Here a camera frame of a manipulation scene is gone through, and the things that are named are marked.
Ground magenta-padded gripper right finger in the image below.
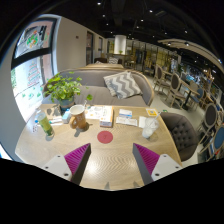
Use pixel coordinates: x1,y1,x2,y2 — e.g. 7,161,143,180
131,142,184,187

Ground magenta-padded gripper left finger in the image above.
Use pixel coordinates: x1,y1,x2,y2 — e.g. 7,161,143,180
41,142,92,186

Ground green-labelled clear drink bottle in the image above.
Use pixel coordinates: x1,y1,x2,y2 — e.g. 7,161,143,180
35,108,56,138

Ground clear plastic cup with straw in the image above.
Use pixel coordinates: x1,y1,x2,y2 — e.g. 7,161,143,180
141,111,161,140

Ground flat round red coaster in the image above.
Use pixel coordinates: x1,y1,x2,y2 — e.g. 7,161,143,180
96,130,114,145

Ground white paper napkin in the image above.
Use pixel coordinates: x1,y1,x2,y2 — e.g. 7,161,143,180
138,115,148,129

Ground brown ceramic mug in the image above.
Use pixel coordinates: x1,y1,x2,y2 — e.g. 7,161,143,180
68,104,89,131

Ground white printed leaflet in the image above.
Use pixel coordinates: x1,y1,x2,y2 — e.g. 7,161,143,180
115,115,139,128

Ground small blue white box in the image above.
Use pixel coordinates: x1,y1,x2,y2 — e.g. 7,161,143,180
61,109,72,125

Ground dark tufted armchair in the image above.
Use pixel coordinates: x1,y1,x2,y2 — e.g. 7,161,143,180
159,111,200,163

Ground printed paper sheets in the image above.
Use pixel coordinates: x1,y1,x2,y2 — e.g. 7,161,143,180
48,114,64,127

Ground yellow square card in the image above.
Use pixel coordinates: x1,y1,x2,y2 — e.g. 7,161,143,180
145,107,159,118

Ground colourful printed brochure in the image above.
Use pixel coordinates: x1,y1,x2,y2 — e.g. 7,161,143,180
84,105,105,121

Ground blue white leaflet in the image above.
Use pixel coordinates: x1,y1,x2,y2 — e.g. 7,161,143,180
118,108,134,119

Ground white orange cardboard box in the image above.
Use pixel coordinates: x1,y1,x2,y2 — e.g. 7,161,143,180
99,105,115,129

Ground grey curved sofa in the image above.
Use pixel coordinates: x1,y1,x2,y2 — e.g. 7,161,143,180
41,67,156,108

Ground green potted plant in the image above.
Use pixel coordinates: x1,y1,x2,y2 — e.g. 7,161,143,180
43,71,94,111

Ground group of dining chairs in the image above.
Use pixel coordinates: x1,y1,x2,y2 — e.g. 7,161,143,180
152,64,224,162

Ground grey white zigzag pillow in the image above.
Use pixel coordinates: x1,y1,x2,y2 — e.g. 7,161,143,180
102,70,144,100

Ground wooden lattice partition screen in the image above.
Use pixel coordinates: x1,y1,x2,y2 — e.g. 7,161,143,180
126,41,182,76

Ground group of ceiling lights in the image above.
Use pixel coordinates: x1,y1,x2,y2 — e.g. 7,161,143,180
96,1,223,64

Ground colourful wall poster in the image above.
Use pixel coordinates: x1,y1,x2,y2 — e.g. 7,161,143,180
14,20,56,59

